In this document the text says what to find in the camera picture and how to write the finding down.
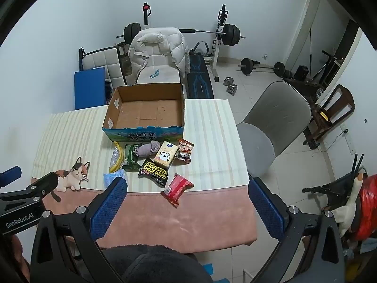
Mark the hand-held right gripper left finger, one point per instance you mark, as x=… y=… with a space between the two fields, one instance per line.
x=109 y=206

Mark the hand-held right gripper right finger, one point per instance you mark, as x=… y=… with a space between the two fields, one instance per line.
x=265 y=209

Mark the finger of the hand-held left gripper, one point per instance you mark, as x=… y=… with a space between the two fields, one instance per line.
x=44 y=182
x=10 y=174

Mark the light blue wipes packet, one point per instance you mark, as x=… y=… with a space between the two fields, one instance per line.
x=112 y=177

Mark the yellow scrubbing sponge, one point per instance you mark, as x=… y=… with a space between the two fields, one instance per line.
x=115 y=159

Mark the green soft packet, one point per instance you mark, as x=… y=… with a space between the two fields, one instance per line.
x=129 y=157

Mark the black shoe wipes packet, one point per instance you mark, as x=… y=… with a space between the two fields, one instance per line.
x=153 y=172

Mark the purple socks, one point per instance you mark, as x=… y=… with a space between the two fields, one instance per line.
x=147 y=149

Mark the red soft packet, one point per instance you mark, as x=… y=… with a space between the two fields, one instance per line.
x=176 y=187

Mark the yellow tissue pack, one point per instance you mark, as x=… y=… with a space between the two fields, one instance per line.
x=165 y=156

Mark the panda print snack packet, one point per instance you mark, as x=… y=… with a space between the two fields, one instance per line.
x=185 y=150

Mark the cardboard box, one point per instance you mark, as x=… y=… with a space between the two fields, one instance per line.
x=141 y=112

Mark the black scooter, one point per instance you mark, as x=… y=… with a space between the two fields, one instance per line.
x=332 y=190

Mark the person's black fleece clothing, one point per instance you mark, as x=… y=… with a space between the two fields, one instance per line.
x=153 y=263

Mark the white goose plush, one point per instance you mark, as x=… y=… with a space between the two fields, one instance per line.
x=350 y=209

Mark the grey chair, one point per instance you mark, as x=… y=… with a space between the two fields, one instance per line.
x=277 y=109

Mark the red plastic bag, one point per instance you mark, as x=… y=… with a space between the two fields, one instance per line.
x=368 y=206

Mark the blue foam mat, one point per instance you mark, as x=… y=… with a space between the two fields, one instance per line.
x=89 y=88

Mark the chrome dumbbell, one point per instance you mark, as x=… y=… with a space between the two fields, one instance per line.
x=227 y=81
x=232 y=89

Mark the brown wooden chair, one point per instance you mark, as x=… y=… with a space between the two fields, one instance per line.
x=338 y=100

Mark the white quilted folding seat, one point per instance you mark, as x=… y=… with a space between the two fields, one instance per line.
x=101 y=62

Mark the small blue wrapper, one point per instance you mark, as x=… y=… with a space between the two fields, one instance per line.
x=154 y=73

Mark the beige padded chair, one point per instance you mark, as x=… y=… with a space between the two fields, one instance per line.
x=165 y=76

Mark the black speaker box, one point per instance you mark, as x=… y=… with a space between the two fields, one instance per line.
x=301 y=72

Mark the brown cardboard carton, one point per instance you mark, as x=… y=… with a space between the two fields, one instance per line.
x=125 y=62

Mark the short barbell with black plates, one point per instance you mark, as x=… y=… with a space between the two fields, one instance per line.
x=246 y=64

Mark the black and blue weight bench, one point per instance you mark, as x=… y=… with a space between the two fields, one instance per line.
x=200 y=76

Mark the white puffer jacket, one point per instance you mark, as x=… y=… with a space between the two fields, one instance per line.
x=159 y=47

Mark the white barbell rack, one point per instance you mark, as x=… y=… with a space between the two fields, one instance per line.
x=219 y=35

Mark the grey exercise frame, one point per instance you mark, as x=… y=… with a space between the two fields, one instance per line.
x=201 y=47

